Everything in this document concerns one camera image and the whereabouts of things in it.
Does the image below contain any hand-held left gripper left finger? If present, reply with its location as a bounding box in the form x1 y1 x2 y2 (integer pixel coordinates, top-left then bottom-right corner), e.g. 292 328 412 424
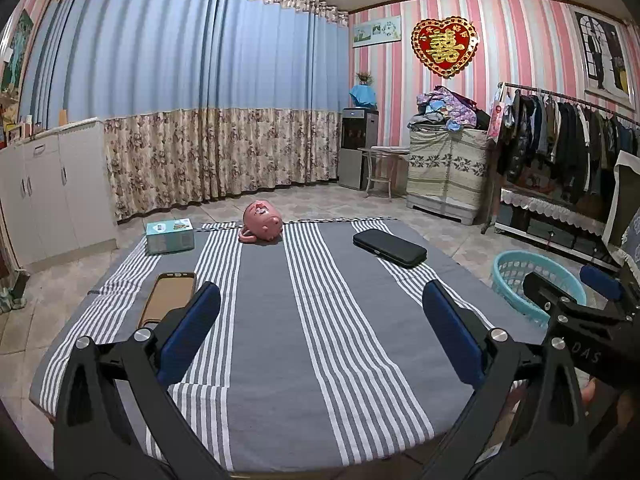
52 281 223 480

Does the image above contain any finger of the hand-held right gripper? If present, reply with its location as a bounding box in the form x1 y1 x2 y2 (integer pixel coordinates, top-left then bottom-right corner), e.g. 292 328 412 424
580 264 640 307
522 272 636 322

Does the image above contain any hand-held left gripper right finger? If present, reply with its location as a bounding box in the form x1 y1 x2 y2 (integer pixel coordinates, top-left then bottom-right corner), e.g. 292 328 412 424
421 280 588 480

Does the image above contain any light blue plastic basket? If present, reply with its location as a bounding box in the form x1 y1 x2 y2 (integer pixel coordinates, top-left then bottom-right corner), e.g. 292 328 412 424
491 251 588 329

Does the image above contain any person's right hand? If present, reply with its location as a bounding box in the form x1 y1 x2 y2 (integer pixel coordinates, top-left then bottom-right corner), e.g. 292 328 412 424
580 379 640 436

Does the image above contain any brown phone case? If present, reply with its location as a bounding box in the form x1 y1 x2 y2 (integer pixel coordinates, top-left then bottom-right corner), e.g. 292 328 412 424
137 272 197 331

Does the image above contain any blue patterned chair cover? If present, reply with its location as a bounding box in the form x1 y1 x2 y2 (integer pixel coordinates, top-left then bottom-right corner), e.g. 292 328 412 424
620 210 640 266

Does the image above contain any low cabinet with lace cloth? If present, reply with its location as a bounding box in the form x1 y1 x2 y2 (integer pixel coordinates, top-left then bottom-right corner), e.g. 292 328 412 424
495 187 618 266

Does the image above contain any dark board with white edge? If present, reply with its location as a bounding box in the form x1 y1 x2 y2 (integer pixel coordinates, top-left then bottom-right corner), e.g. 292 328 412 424
602 150 640 251

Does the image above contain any teal tissue box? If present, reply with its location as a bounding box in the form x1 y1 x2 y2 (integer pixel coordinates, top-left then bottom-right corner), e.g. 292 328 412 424
145 218 196 256

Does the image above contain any black zip case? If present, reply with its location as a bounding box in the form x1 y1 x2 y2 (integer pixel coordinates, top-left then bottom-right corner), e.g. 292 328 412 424
352 229 428 269

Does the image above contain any grey white striped blanket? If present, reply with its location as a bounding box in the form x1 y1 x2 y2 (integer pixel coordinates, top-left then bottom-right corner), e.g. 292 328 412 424
30 218 546 473

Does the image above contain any pink piggy bank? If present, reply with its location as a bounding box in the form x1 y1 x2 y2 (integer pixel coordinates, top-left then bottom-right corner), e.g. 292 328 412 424
238 199 284 244

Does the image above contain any row of hanging clothes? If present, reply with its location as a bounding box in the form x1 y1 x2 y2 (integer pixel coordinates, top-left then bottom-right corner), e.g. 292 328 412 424
497 88 640 201

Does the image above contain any cloth covered chest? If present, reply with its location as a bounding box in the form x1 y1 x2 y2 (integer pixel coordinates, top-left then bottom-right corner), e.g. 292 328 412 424
405 127 488 226

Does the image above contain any pink hanging bag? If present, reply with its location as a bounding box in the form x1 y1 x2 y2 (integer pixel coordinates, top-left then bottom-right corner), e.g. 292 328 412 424
487 101 507 141

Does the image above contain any small metal stool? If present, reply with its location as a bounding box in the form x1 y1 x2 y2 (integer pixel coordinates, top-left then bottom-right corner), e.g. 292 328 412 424
358 146 410 200

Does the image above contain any metal clothes rack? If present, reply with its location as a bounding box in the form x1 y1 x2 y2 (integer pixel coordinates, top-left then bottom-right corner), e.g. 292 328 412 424
482 81 640 236

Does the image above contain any white cabinet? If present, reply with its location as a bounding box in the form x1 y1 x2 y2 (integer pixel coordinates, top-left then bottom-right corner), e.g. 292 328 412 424
0 117 118 271

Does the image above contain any grey water dispenser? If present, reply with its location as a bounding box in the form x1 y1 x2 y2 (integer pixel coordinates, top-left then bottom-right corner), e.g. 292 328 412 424
338 107 380 191

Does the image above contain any pile of clothes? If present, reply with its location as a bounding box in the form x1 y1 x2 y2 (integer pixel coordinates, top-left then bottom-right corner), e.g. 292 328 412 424
407 86 491 133

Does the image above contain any framed couple photo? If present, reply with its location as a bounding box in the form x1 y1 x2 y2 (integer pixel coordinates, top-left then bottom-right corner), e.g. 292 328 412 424
570 5 633 98

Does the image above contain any blue cloth cover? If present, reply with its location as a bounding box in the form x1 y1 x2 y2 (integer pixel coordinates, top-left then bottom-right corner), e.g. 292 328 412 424
349 85 377 109

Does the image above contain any blue floral curtain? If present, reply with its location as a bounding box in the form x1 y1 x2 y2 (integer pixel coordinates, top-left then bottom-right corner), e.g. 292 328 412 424
17 0 351 221

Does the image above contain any small picture frame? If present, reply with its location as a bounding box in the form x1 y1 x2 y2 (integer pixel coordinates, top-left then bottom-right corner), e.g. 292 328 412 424
7 115 36 141

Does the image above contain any red heart wall decoration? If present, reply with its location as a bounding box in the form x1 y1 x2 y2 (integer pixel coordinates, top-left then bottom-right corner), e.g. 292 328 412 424
411 17 479 80

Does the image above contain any landscape wall picture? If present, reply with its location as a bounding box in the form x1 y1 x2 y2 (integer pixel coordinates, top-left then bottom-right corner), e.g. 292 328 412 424
352 16 402 49

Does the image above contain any colourful wall poster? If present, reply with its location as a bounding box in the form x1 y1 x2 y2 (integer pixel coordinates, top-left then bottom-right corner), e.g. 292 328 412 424
0 10 35 93

